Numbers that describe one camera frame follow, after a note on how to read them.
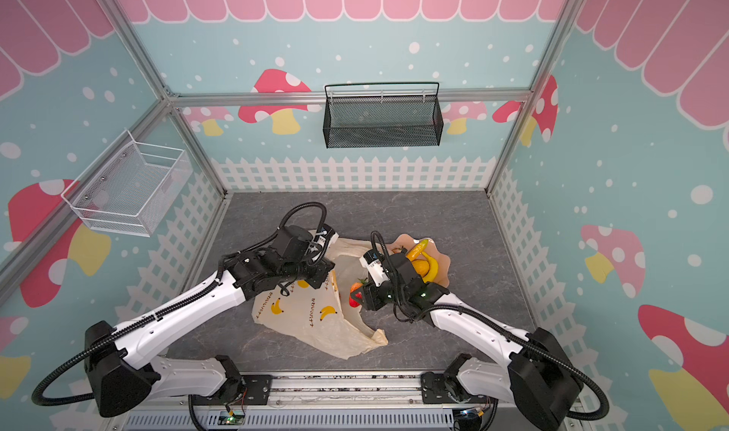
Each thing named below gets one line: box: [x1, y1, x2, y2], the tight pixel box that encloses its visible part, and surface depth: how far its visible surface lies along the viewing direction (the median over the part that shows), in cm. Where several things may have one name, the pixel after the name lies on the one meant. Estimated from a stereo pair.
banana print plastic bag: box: [252, 238, 389, 360], surface depth 77 cm
